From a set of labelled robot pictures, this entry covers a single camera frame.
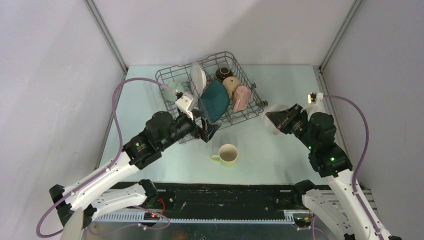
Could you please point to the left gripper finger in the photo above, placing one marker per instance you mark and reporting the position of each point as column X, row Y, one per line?
column 207, row 130
column 199, row 115

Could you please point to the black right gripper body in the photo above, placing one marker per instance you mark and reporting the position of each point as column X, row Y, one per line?
column 298, row 128

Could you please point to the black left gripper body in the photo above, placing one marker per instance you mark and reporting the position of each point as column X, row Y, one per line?
column 182, row 126

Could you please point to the white ceramic bowl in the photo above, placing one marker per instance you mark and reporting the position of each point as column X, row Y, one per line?
column 268, row 117

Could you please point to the teal square plate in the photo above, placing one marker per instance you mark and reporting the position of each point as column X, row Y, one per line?
column 214, row 102

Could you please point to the yellow-green mug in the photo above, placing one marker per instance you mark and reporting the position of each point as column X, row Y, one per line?
column 227, row 155

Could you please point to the green ceramic bowl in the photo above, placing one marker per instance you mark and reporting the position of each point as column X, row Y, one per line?
column 171, row 96

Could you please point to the white ruffled plate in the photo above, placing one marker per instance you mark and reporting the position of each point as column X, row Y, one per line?
column 198, row 79

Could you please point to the tan ceramic mug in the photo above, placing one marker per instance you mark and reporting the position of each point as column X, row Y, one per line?
column 231, row 83

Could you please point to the pink mug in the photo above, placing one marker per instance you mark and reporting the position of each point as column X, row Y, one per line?
column 241, row 99

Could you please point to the brown speckled bowl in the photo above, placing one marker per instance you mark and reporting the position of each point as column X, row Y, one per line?
column 222, row 73

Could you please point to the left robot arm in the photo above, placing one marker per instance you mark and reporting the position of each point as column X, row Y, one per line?
column 89, row 194

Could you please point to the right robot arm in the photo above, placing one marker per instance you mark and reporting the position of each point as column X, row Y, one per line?
column 355, row 220

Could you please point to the left circuit board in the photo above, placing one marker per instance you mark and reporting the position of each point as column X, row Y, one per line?
column 148, row 216

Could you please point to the circuit board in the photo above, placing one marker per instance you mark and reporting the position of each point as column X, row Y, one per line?
column 302, row 221
column 148, row 216

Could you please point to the right circuit board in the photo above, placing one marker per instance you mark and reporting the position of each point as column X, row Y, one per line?
column 302, row 221

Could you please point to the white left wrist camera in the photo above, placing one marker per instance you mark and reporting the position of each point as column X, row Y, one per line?
column 186, row 102

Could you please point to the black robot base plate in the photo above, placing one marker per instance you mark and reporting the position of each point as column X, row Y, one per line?
column 226, row 200

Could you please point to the grey slotted cable duct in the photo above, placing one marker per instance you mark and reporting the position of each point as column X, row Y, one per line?
column 138, row 217

